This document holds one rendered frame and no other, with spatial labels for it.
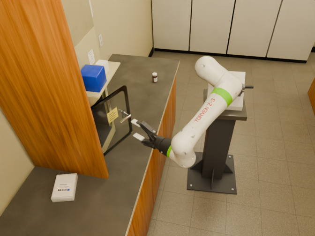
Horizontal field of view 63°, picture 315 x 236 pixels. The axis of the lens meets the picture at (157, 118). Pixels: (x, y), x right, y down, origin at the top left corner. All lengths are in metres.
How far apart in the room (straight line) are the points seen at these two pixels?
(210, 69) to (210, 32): 3.00
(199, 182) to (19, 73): 1.97
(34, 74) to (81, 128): 0.33
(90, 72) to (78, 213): 0.77
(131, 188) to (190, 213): 1.08
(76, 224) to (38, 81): 0.76
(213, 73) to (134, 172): 0.75
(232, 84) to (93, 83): 0.69
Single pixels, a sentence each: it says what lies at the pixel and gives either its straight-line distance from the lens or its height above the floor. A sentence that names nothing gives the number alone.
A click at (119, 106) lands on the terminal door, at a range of 1.56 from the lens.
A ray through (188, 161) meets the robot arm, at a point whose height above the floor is 1.24.
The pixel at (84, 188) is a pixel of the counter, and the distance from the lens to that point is 1.63.
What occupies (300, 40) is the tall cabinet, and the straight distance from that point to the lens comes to 4.56.
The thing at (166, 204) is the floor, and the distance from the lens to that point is 2.58.
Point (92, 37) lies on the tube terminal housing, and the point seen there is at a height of 1.67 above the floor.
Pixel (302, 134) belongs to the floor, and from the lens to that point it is 3.48.
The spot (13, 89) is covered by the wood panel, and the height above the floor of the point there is 1.56.
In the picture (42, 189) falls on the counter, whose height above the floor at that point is 0.94.
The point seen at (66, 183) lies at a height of 0.98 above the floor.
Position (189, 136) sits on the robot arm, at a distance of 1.22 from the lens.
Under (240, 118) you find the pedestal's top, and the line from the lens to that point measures 2.03.
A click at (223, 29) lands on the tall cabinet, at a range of 4.36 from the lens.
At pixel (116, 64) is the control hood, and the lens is 1.48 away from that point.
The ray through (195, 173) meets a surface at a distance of 2.76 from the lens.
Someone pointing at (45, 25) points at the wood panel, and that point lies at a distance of 1.07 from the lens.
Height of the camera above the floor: 2.27
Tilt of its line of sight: 43 degrees down
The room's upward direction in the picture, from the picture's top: 2 degrees counter-clockwise
